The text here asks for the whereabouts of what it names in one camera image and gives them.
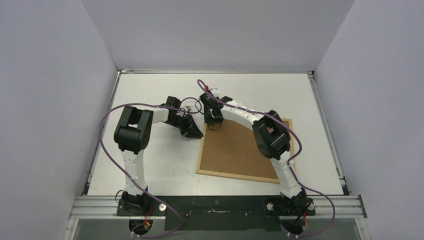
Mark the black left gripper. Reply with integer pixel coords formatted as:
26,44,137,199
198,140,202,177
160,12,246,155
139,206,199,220
166,114,203,140

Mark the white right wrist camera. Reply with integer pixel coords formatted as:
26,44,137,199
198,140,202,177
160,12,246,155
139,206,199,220
209,88,222,98

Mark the aluminium front rail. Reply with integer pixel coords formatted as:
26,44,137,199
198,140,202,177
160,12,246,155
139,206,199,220
69,195,367,220

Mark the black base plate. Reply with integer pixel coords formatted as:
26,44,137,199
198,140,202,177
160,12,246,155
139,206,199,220
116,195,316,234

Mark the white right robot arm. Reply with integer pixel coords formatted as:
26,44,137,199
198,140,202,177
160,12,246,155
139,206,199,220
200,93,303,215

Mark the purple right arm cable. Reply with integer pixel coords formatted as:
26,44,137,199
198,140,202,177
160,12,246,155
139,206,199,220
197,79,336,239

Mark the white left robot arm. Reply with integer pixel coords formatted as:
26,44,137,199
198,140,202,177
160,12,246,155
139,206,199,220
113,96,204,216

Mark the wooden picture frame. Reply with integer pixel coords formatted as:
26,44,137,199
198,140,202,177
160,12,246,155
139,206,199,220
195,117,296,184

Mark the brown cardboard backing board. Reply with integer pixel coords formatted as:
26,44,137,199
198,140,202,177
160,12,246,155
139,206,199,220
198,119,292,180

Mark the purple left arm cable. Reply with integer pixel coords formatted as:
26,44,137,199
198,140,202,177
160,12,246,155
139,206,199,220
99,96,206,239

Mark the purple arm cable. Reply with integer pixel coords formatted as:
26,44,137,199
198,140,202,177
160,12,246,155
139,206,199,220
197,79,336,239
99,96,206,239

